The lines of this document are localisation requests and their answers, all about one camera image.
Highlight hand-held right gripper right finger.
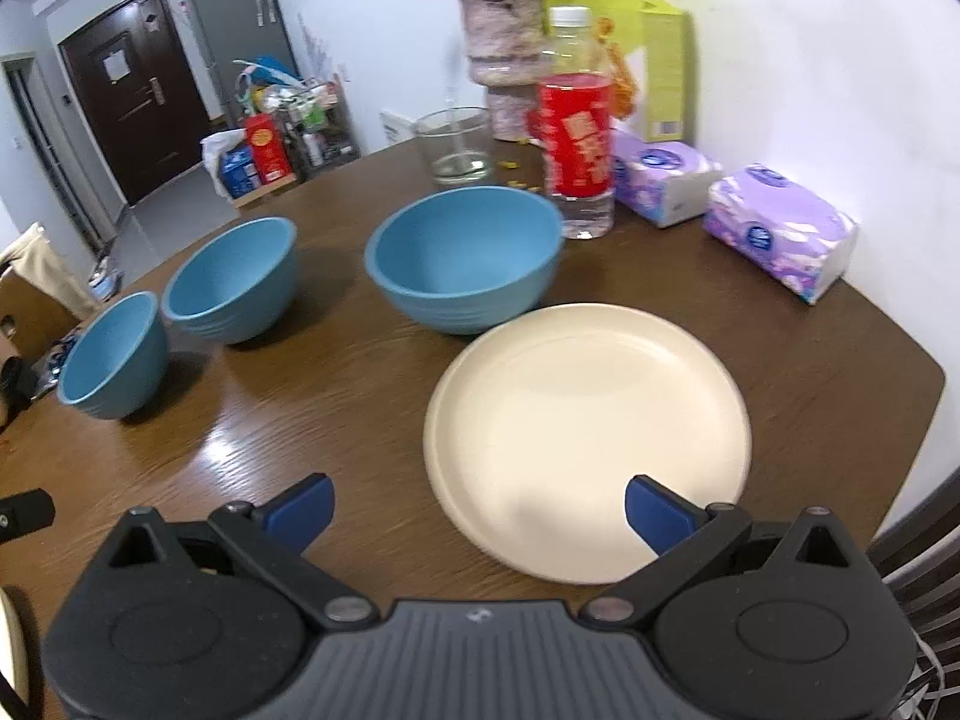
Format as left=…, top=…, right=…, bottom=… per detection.
left=577, top=474, right=871, bottom=631

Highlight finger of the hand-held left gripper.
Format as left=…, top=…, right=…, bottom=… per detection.
left=0, top=490, right=55, bottom=545

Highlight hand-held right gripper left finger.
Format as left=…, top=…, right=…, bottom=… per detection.
left=90, top=474, right=380, bottom=631

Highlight blue bowl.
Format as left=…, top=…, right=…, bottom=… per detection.
left=161, top=217, right=299, bottom=347
left=364, top=186, right=565, bottom=336
left=56, top=290, right=170, bottom=421

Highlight wooden chair with cloth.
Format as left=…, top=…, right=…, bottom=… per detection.
left=0, top=223, right=95, bottom=316

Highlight dark slatted chair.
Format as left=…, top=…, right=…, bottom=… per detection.
left=866, top=465, right=960, bottom=720

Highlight purple tissue pack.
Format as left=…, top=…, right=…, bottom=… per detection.
left=703, top=163, right=860, bottom=306
left=611, top=127, right=725, bottom=230

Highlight cardboard box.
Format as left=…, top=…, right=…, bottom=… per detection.
left=232, top=172, right=301, bottom=211

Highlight blue box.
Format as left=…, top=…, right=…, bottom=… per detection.
left=220, top=144, right=263, bottom=196

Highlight red box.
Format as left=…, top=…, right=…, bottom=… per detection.
left=245, top=114, right=295, bottom=185

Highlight white plastic bag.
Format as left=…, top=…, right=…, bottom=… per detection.
left=201, top=129, right=252, bottom=200

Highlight water bottle with red label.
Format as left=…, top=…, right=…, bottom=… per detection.
left=536, top=6, right=617, bottom=241

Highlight storage cart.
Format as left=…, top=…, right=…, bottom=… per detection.
left=274, top=82, right=361, bottom=181

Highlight glass cup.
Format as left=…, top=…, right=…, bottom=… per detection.
left=412, top=106, right=494, bottom=190

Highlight dark brown door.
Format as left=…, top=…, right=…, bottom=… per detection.
left=58, top=0, right=215, bottom=207

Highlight colourful bags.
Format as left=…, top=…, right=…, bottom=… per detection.
left=232, top=56, right=308, bottom=102

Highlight yellow-green carton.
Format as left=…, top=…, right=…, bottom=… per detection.
left=541, top=0, right=695, bottom=143

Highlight grey refrigerator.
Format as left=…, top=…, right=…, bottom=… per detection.
left=175, top=0, right=301, bottom=121

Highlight mottled vase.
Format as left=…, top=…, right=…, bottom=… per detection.
left=457, top=0, right=547, bottom=142

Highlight blue lanyard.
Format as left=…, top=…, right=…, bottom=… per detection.
left=41, top=330, right=83, bottom=391

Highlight purple wall decoration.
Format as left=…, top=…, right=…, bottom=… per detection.
left=296, top=11, right=338, bottom=83

